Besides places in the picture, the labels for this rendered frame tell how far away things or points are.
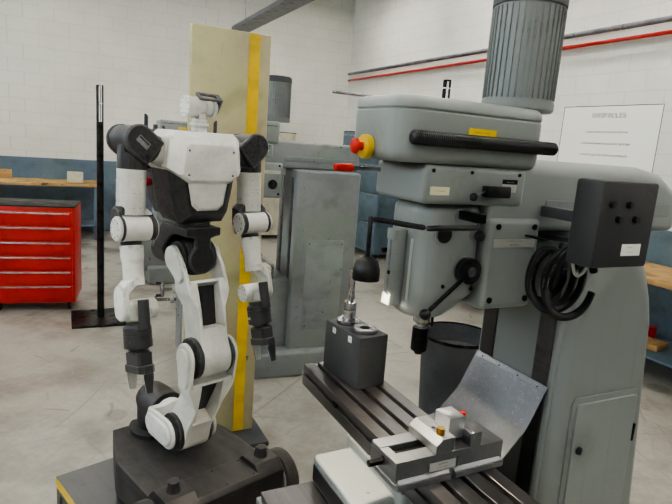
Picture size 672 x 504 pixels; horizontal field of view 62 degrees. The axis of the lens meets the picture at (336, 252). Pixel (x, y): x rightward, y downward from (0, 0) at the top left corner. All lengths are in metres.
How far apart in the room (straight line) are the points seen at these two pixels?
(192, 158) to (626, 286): 1.39
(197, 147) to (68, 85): 8.47
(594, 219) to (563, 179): 0.30
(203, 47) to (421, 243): 1.92
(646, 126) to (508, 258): 4.82
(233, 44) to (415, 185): 1.89
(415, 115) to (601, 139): 5.34
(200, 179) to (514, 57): 1.01
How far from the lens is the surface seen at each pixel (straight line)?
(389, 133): 1.37
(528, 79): 1.64
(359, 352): 1.91
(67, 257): 5.84
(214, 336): 1.96
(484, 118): 1.48
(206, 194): 1.90
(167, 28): 10.53
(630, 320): 1.95
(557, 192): 1.71
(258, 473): 2.16
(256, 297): 2.08
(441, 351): 3.54
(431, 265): 1.48
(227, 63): 3.10
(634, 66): 6.54
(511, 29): 1.67
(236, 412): 3.50
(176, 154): 1.85
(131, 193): 1.84
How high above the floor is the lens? 1.76
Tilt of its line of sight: 11 degrees down
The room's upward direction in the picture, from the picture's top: 4 degrees clockwise
